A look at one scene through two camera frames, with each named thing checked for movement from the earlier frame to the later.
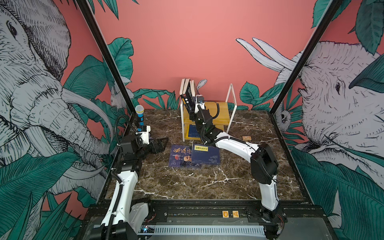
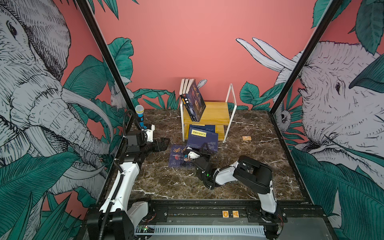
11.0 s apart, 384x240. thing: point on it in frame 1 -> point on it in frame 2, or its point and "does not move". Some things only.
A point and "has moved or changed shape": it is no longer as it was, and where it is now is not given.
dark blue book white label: x=193 y=132 has moved or changed shape
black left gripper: x=160 y=148 does not move
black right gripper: x=198 y=111 -> x=203 y=155
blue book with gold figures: x=181 y=156 does not move
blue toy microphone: x=139 y=110 does not move
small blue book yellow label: x=201 y=153 has moved or changed shape
